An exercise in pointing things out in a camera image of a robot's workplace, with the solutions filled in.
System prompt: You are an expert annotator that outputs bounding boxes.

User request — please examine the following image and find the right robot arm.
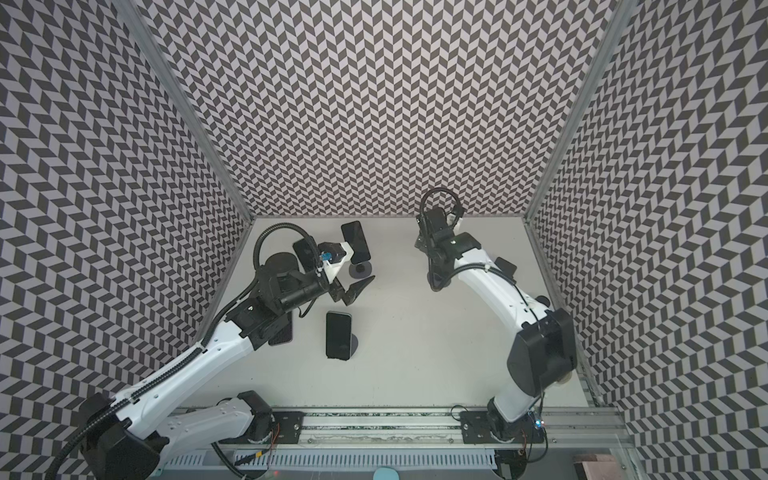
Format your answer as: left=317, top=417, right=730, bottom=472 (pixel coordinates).
left=415, top=187, right=578, bottom=442

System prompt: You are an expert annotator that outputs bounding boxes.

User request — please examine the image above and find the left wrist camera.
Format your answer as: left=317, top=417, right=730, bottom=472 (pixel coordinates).
left=318, top=242, right=354, bottom=283

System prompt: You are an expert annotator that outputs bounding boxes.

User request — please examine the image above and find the back right round stand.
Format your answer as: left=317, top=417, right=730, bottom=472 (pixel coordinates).
left=427, top=271, right=451, bottom=292

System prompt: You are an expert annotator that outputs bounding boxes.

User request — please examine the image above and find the purple edged phone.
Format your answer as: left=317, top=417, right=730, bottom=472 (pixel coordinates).
left=268, top=312, right=293, bottom=346

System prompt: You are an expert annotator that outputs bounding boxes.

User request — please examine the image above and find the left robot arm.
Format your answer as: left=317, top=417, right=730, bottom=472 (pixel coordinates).
left=45, top=221, right=372, bottom=479

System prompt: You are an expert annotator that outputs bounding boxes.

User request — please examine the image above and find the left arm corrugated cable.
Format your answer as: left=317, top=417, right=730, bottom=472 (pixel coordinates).
left=44, top=222, right=322, bottom=480

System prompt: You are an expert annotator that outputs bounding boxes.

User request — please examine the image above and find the black phone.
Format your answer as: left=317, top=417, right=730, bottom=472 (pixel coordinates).
left=292, top=236, right=322, bottom=273
left=325, top=312, right=352, bottom=361
left=494, top=256, right=517, bottom=282
left=341, top=220, right=371, bottom=265

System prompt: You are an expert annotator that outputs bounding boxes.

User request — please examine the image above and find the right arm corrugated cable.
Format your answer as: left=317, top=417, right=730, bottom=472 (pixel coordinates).
left=415, top=187, right=541, bottom=325

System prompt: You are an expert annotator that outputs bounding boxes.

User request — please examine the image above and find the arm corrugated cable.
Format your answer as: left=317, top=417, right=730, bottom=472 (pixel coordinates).
left=44, top=222, right=322, bottom=480
left=415, top=187, right=541, bottom=325

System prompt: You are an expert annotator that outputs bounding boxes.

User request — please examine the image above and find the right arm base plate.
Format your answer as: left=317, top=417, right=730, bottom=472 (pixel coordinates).
left=459, top=410, right=544, bottom=445

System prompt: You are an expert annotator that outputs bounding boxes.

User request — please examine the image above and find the brown box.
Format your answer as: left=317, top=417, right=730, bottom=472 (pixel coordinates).
left=573, top=454, right=624, bottom=480

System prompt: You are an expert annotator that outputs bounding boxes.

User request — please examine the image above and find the aluminium front rail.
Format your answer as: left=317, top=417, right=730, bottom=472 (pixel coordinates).
left=128, top=407, right=634, bottom=450

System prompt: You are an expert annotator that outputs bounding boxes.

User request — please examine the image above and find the teal round button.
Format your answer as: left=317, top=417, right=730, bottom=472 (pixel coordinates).
left=372, top=467, right=400, bottom=480

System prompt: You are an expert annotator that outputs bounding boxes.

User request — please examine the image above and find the back middle round stand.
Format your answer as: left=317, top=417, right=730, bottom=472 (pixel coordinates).
left=349, top=261, right=373, bottom=279

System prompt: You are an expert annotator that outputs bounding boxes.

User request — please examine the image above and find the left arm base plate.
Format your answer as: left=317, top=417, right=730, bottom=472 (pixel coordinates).
left=267, top=410, right=305, bottom=445

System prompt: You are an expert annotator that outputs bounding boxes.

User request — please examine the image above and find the white slotted cable duct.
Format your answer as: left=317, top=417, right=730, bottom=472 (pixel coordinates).
left=164, top=449, right=499, bottom=471

